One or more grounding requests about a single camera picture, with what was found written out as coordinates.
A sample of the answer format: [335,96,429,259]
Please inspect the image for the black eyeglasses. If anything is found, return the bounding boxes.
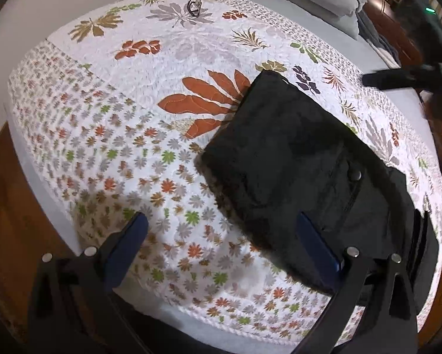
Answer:
[186,0,203,18]

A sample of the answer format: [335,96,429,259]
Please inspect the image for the black pants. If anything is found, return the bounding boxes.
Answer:
[199,71,439,308]

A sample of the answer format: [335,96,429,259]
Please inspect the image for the dark grey blanket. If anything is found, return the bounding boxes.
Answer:
[356,10,402,69]

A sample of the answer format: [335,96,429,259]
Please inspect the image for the light blue bed sheet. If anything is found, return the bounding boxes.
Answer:
[0,0,432,354]

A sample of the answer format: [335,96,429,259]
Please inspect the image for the dark wooden headboard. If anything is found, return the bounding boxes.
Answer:
[363,0,423,65]

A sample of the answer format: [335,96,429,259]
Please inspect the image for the floral quilted bedspread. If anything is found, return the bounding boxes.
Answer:
[6,0,442,347]

